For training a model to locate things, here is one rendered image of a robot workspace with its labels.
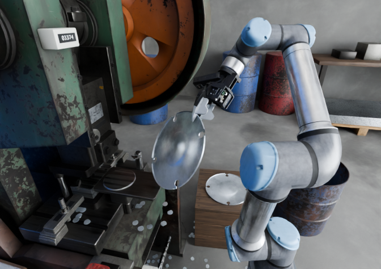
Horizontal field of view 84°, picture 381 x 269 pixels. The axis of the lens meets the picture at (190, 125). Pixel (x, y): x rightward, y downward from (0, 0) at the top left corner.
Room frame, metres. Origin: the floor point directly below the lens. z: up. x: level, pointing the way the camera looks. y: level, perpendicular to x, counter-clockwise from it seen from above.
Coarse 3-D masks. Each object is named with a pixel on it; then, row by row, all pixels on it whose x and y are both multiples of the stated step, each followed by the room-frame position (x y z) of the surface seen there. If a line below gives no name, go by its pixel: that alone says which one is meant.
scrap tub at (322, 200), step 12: (336, 180) 1.16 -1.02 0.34; (300, 192) 1.01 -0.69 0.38; (312, 192) 0.98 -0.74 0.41; (324, 192) 0.96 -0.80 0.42; (336, 192) 0.97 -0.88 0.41; (276, 204) 1.13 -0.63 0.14; (288, 204) 1.05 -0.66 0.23; (300, 204) 1.00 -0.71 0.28; (312, 204) 0.97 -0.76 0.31; (324, 204) 0.96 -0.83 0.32; (276, 216) 1.11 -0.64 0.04; (288, 216) 1.03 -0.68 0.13; (300, 216) 0.99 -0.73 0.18; (312, 216) 0.97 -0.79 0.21; (324, 216) 0.98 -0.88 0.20; (300, 228) 0.99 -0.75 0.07; (312, 228) 0.97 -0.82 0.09
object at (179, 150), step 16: (176, 128) 0.72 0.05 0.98; (192, 128) 0.66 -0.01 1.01; (160, 144) 0.73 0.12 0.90; (176, 144) 0.65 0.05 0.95; (192, 144) 0.61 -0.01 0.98; (160, 160) 0.67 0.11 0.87; (176, 160) 0.60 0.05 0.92; (192, 160) 0.56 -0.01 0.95; (160, 176) 0.61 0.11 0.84; (176, 176) 0.56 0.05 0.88
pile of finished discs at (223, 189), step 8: (216, 176) 1.19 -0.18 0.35; (224, 176) 1.19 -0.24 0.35; (232, 176) 1.19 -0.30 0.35; (208, 184) 1.11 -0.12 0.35; (216, 184) 1.11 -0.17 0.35; (224, 184) 1.10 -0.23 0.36; (232, 184) 1.10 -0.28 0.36; (240, 184) 1.11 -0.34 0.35; (208, 192) 1.03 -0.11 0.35; (216, 192) 1.03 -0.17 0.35; (224, 192) 1.03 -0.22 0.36; (232, 192) 1.03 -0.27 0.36; (240, 192) 1.03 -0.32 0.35; (216, 200) 0.96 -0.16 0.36; (224, 200) 0.97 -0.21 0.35; (232, 200) 0.97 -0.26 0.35; (240, 200) 0.97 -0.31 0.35
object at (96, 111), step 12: (84, 84) 0.65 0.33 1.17; (96, 84) 0.71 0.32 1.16; (96, 96) 0.69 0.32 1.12; (96, 108) 0.68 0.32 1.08; (96, 120) 0.67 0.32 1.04; (108, 120) 0.73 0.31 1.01; (96, 132) 0.64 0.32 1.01; (108, 132) 0.70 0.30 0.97; (96, 144) 0.62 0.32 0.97; (108, 144) 0.66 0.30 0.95; (60, 156) 0.63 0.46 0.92; (72, 156) 0.61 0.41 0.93; (84, 156) 0.60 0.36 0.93; (96, 156) 0.62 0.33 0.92; (108, 156) 0.64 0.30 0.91
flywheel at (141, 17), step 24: (144, 0) 1.02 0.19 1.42; (168, 0) 1.00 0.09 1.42; (192, 0) 0.95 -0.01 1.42; (144, 24) 1.02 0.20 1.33; (168, 24) 1.00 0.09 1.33; (192, 24) 0.94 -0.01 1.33; (168, 48) 1.00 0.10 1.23; (192, 48) 0.96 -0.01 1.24; (144, 72) 1.02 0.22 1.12; (168, 72) 0.96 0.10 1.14; (144, 96) 0.99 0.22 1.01
